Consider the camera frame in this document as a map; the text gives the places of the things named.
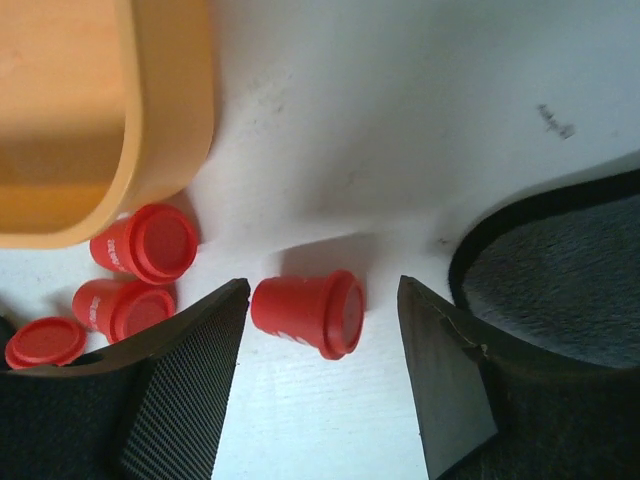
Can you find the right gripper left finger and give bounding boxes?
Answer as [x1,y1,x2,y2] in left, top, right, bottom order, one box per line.
[1,279,249,479]

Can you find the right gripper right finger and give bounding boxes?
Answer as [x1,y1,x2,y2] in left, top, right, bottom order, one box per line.
[397,276,639,479]

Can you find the red coffee capsule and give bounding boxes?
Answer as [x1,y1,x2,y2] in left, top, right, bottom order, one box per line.
[72,279,176,344]
[250,270,366,360]
[89,204,199,285]
[5,317,88,369]

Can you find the blue grey microfiber cloth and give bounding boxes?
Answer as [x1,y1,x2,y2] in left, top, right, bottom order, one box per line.
[448,170,639,368]

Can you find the orange plastic storage basket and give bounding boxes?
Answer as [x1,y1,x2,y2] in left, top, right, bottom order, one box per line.
[1,1,216,249]

